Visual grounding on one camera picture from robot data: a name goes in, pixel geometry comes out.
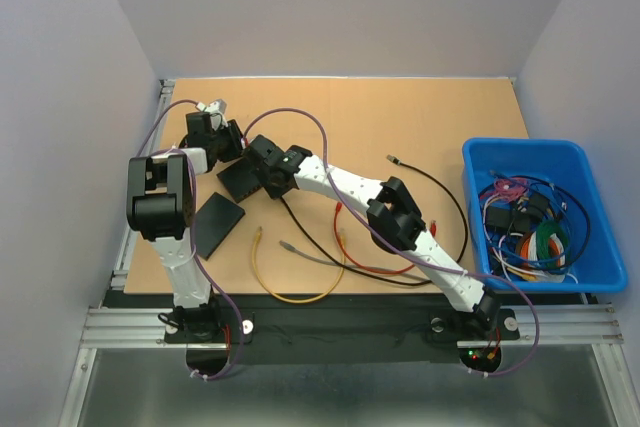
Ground red ethernet cable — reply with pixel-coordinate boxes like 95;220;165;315
332;203;441;276

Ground aluminium frame rail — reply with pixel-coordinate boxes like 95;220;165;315
57;79;176;427

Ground blue plastic bin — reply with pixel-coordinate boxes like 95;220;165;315
462;137;628;294

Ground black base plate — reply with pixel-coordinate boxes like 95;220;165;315
166;294;520;365

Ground black ethernet cable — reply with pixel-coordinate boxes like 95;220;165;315
279;153;470;288

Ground flat black box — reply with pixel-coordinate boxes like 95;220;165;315
193;193;245;260

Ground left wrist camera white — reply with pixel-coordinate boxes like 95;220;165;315
196;99;227;116

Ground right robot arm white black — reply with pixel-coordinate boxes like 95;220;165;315
243;135;501;337

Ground grey ethernet cable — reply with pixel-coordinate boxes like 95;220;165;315
278;240;426;284

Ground black network switch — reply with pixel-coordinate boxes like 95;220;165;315
217;158;262;203

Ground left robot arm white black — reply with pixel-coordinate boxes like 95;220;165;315
126;101;245;343

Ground tangled cables in bin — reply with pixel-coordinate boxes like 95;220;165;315
477;169;594;286

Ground yellow ethernet cable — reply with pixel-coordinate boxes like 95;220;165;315
252;227;347;305

